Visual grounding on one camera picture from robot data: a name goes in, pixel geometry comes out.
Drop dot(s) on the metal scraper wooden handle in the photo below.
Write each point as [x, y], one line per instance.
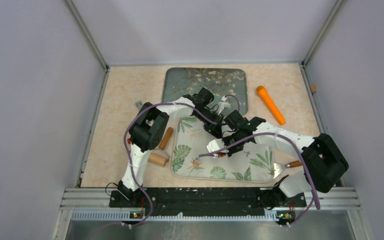
[279, 168]

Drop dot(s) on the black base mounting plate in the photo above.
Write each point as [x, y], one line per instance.
[207, 201]

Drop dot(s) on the orange toy carrot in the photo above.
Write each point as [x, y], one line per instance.
[265, 97]

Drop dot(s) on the grey dumbbell shaped tool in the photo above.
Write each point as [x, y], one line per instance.
[139, 105]

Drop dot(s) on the white leaf pattern tray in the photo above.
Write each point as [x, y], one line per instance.
[255, 163]

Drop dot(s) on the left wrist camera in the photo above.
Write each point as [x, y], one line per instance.
[224, 107]

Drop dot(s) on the small wooden block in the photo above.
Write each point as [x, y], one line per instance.
[312, 88]

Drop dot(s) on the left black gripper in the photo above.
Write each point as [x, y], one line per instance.
[214, 129]

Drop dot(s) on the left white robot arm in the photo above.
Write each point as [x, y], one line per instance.
[147, 129]

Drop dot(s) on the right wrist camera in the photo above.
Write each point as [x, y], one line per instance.
[215, 146]

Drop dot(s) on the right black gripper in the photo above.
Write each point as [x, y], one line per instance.
[231, 151]

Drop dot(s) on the teal blossom pattern tray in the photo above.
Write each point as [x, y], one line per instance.
[180, 81]

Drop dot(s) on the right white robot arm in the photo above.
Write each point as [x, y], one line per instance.
[322, 161]

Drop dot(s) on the wooden rolling pin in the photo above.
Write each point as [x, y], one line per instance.
[159, 156]

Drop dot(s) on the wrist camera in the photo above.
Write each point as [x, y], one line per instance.
[215, 146]
[224, 107]

